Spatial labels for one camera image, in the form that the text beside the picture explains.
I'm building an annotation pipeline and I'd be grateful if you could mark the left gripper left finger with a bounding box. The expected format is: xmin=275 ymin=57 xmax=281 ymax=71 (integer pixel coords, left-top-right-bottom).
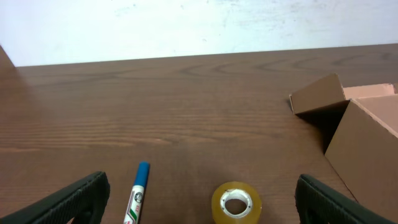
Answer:
xmin=1 ymin=171 xmax=110 ymax=224

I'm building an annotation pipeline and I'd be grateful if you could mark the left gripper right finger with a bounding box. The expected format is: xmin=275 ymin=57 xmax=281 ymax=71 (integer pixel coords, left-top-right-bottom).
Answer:
xmin=295 ymin=174 xmax=393 ymax=224

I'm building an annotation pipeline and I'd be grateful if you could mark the blue cap marker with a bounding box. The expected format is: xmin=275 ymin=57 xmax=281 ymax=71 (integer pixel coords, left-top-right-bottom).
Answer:
xmin=123 ymin=161 xmax=150 ymax=224

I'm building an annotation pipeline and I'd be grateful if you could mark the yellow tape roll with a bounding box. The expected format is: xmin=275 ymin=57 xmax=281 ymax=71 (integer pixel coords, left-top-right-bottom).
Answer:
xmin=211 ymin=182 xmax=262 ymax=224

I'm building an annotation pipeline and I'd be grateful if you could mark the open cardboard box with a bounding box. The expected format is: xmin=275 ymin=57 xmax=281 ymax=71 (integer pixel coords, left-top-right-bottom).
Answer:
xmin=289 ymin=74 xmax=397 ymax=222

